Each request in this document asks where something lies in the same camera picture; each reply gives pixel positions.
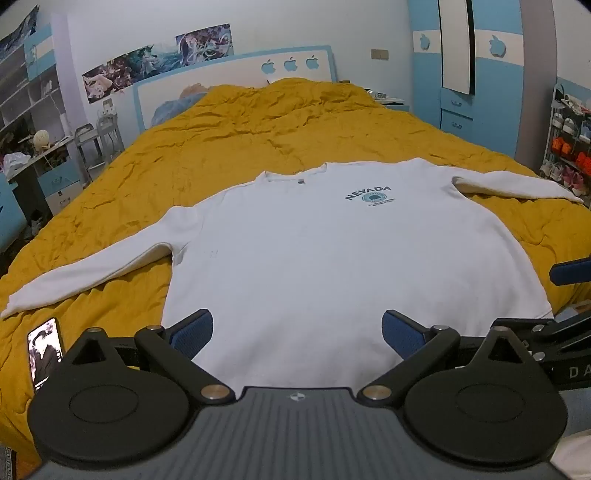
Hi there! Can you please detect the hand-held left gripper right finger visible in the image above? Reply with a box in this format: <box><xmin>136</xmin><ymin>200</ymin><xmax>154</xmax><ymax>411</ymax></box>
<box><xmin>362</xmin><ymin>309</ymin><xmax>539</xmax><ymax>400</ymax></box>

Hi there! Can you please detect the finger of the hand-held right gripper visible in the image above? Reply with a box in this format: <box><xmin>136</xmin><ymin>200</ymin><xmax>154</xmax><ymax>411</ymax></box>
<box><xmin>522</xmin><ymin>302</ymin><xmax>591</xmax><ymax>352</ymax></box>
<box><xmin>549</xmin><ymin>257</ymin><xmax>591</xmax><ymax>288</ymax></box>

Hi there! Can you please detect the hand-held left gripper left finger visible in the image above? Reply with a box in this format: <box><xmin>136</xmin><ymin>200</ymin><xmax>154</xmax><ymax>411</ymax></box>
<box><xmin>62</xmin><ymin>308</ymin><xmax>234</xmax><ymax>401</ymax></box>

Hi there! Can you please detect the white long-sleeve sweatshirt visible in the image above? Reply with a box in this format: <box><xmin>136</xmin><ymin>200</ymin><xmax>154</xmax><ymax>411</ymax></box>
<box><xmin>0</xmin><ymin>157</ymin><xmax>585</xmax><ymax>389</ymax></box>

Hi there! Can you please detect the person's right jeans leg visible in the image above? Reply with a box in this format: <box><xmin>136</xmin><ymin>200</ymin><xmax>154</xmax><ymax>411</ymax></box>
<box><xmin>556</xmin><ymin>388</ymin><xmax>591</xmax><ymax>437</ymax></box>

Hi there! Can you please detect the shoe rack with shoes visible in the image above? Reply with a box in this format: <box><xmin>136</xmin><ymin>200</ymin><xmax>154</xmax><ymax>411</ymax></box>
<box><xmin>538</xmin><ymin>83</ymin><xmax>591</xmax><ymax>205</ymax></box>

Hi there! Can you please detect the black smartphone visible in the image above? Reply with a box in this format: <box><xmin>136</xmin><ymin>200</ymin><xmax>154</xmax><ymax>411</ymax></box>
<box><xmin>27</xmin><ymin>316</ymin><xmax>65</xmax><ymax>393</ymax></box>

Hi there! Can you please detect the blue and white wardrobe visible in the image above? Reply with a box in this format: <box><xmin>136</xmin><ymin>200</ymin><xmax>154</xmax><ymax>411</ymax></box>
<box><xmin>409</xmin><ymin>0</ymin><xmax>527</xmax><ymax>160</ymax></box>

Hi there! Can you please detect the cluttered desk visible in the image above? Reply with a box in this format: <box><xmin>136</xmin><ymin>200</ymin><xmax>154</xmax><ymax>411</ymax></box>
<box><xmin>0</xmin><ymin>134</ymin><xmax>85</xmax><ymax>252</ymax></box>

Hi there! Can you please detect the grey stool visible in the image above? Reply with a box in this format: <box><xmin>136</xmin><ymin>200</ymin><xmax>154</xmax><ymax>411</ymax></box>
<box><xmin>74</xmin><ymin>99</ymin><xmax>125</xmax><ymax>186</ymax></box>

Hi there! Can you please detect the yellow quilted blanket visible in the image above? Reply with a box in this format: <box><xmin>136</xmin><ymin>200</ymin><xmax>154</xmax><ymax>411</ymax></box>
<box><xmin>0</xmin><ymin>78</ymin><xmax>591</xmax><ymax>467</ymax></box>

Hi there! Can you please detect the blue pillow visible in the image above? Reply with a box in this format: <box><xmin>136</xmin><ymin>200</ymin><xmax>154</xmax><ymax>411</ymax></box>
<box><xmin>152</xmin><ymin>83</ymin><xmax>209</xmax><ymax>128</ymax></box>

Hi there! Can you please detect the bedside nightstand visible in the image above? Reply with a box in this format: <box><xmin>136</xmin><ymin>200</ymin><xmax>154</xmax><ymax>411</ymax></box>
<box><xmin>368</xmin><ymin>90</ymin><xmax>411</xmax><ymax>114</ymax></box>

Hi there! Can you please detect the white plastic bag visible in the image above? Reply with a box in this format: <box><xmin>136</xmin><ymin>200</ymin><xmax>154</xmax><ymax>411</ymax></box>
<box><xmin>2</xmin><ymin>152</ymin><xmax>31</xmax><ymax>177</ymax></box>

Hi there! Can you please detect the wardrobe mirror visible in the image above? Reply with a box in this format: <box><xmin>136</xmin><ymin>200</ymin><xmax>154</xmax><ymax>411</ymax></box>
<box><xmin>438</xmin><ymin>0</ymin><xmax>476</xmax><ymax>96</ymax></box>

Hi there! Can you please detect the white and blue headboard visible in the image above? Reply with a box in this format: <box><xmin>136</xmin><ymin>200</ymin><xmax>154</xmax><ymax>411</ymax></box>
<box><xmin>133</xmin><ymin>45</ymin><xmax>335</xmax><ymax>131</ymax></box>

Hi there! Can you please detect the white and blue bookshelf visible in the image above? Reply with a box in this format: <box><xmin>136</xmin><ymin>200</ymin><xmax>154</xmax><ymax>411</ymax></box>
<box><xmin>0</xmin><ymin>23</ymin><xmax>77</xmax><ymax>155</ymax></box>

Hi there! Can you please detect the pink purple anime wall poster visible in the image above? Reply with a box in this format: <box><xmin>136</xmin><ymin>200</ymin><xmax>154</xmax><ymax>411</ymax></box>
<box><xmin>83</xmin><ymin>55</ymin><xmax>139</xmax><ymax>103</ymax></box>

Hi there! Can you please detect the teal anime wall poster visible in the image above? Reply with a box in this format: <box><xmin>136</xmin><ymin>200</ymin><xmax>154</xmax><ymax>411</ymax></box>
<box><xmin>129</xmin><ymin>44</ymin><xmax>180</xmax><ymax>78</ymax></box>

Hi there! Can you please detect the pale blue anime wall poster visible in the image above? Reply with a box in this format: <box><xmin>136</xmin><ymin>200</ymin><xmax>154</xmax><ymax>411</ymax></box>
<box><xmin>175</xmin><ymin>24</ymin><xmax>234</xmax><ymax>65</ymax></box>

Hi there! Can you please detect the dark wall poster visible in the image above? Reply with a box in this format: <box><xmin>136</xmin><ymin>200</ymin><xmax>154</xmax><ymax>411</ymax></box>
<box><xmin>0</xmin><ymin>6</ymin><xmax>40</xmax><ymax>59</ymax></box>

